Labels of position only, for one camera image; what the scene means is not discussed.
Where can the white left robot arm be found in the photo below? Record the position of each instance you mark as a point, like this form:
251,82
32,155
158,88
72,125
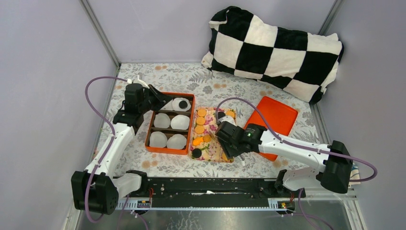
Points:
95,189

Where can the white blue patterned cloth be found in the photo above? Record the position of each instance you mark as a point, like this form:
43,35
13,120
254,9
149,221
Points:
354,175

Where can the floral table mat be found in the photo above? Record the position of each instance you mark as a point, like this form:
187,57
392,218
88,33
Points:
210,89

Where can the black white checkered blanket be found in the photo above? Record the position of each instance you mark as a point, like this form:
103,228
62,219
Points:
298,62

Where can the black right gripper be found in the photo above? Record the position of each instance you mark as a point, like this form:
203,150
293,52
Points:
230,153

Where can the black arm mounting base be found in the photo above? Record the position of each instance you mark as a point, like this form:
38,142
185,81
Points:
182,192

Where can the orange cookie box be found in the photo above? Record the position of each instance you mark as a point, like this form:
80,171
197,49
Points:
169,132

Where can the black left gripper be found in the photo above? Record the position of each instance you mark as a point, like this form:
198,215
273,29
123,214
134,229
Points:
161,98

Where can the orange jam cookie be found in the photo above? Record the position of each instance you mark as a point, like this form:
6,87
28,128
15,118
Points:
197,141

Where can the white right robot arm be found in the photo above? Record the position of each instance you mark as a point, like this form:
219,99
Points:
328,166

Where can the floral cookie tray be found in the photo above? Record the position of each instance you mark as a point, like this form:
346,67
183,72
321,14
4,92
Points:
211,151

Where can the orange box lid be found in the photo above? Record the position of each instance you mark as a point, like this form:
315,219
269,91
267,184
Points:
280,117

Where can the black sandwich cookie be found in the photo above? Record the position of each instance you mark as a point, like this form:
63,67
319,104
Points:
183,105
196,153
220,114

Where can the round golden biscuit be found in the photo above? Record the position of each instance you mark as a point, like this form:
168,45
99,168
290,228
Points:
201,112
224,157
200,120
231,114
207,138
199,129

